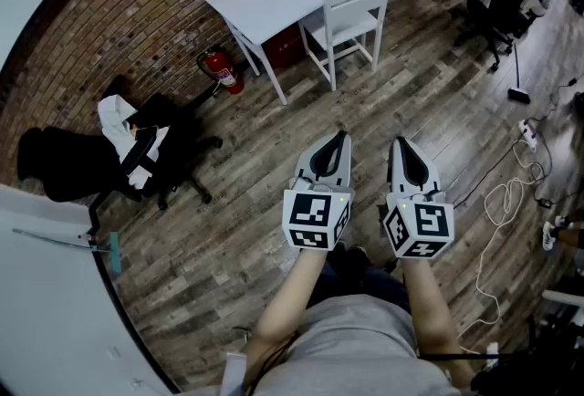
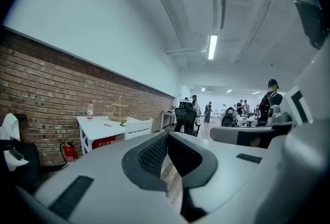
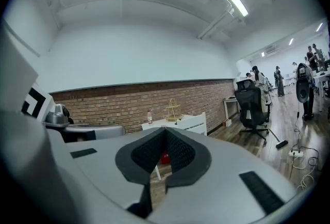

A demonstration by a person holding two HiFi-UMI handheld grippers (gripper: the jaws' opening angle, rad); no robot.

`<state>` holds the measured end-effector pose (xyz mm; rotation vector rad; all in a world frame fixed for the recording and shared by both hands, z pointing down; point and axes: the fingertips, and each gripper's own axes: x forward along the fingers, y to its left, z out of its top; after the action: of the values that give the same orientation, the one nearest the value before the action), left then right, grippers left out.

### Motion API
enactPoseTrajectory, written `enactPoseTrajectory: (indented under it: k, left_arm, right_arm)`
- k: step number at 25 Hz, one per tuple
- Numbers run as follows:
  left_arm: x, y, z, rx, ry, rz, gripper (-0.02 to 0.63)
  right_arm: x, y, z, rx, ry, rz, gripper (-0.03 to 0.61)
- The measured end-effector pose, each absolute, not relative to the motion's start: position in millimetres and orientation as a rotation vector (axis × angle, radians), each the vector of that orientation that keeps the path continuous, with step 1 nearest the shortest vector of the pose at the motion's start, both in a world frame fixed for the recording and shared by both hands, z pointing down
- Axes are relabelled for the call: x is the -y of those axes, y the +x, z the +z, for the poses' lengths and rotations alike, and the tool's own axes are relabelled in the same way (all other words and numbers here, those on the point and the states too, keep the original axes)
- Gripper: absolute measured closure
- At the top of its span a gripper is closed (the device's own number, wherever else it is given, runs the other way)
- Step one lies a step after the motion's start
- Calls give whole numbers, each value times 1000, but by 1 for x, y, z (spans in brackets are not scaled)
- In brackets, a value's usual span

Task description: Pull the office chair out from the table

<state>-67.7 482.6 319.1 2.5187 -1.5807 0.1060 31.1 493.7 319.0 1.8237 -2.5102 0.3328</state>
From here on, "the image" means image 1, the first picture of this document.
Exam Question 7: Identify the squeegee with teal head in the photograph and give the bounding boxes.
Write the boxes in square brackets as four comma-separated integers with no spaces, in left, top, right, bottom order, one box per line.
[12,227,123,276]

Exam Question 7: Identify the white square table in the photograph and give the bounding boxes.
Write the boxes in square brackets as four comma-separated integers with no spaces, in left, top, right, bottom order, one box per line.
[203,0,387,107]

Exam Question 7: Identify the broom with black head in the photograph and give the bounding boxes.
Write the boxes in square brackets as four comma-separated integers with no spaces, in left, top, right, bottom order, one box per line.
[506,42,533,106]

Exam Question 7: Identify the person's left forearm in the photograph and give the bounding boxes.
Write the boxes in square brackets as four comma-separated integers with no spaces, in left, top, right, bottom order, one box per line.
[240,245,328,381]

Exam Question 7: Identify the red fire extinguisher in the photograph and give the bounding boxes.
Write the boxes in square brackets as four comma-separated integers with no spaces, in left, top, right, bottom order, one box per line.
[196,46,245,96]

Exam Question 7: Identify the black equipment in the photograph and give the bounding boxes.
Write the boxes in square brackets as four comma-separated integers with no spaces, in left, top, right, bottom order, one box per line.
[469,288,584,396]

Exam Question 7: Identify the person's right forearm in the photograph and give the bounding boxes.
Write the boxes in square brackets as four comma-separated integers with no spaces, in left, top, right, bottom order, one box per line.
[401,255,478,391]

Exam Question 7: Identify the white power strip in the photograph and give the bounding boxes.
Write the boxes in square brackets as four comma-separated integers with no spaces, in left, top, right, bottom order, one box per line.
[517,119,539,153]

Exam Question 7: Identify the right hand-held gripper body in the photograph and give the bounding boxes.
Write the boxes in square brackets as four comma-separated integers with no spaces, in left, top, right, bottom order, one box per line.
[381,187,456,259]

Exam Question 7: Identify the person's dark trousers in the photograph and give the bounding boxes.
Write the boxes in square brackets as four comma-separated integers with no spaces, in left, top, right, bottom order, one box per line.
[314,242,412,314]

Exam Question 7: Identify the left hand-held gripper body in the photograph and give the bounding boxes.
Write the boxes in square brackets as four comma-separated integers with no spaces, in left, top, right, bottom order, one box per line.
[281,174,356,252]

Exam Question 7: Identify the white cable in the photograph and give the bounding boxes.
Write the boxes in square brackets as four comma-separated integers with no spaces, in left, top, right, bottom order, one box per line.
[455,147,547,354]

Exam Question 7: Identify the person's grey shirt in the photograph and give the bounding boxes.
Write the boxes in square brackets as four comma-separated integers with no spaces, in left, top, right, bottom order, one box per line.
[172,293,462,396]

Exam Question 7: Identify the red box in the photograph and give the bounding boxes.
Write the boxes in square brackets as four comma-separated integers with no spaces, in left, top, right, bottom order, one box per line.
[263,26,306,69]

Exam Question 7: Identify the white garment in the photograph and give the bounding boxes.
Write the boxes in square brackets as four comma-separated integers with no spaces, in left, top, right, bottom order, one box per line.
[97,95,170,191]

